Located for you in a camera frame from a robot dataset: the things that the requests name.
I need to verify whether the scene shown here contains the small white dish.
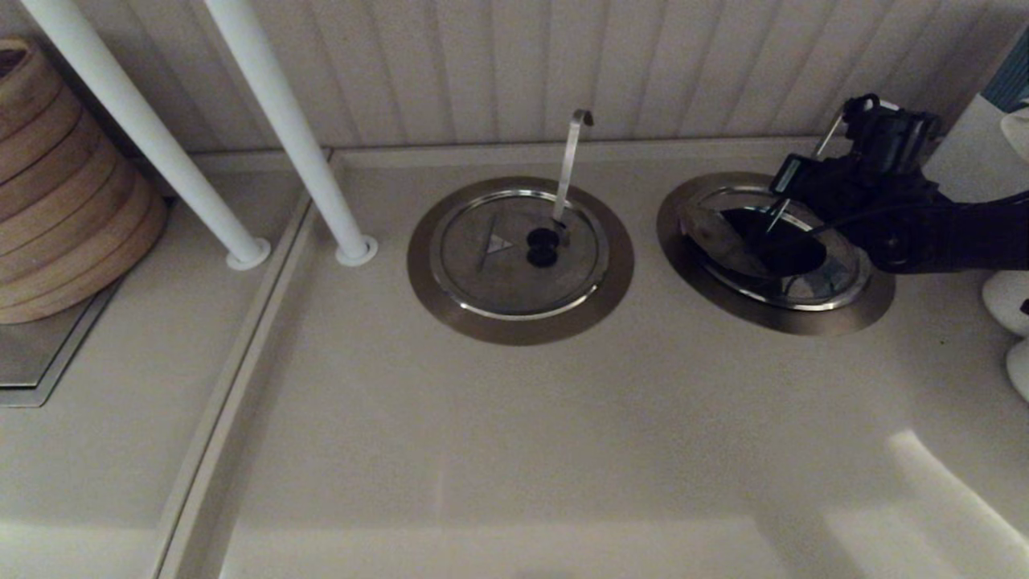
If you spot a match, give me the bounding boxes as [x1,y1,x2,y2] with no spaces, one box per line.
[999,109,1029,166]

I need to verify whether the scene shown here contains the shiny metal pot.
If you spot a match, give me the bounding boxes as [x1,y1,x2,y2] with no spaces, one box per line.
[678,185,873,313]

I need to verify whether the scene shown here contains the steel ladle handle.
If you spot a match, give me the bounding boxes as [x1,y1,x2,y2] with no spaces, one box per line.
[764,111,847,236]
[551,110,594,247]

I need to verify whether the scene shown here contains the white round support pole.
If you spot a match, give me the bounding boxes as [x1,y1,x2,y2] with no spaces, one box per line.
[20,0,272,273]
[203,0,379,269]

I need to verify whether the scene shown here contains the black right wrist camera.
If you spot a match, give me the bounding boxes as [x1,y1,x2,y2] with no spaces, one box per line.
[840,93,942,182]

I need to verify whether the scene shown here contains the white box container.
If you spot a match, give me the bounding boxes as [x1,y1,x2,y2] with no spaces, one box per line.
[923,95,1029,203]

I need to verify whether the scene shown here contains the white round bowl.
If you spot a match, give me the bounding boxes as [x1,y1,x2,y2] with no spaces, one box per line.
[981,269,1029,339]

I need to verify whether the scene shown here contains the flat steel tray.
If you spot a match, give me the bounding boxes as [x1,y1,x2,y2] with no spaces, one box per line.
[0,277,124,409]

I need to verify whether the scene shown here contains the stacked bamboo steamer baskets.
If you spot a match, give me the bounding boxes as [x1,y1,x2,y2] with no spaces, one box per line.
[0,39,169,326]

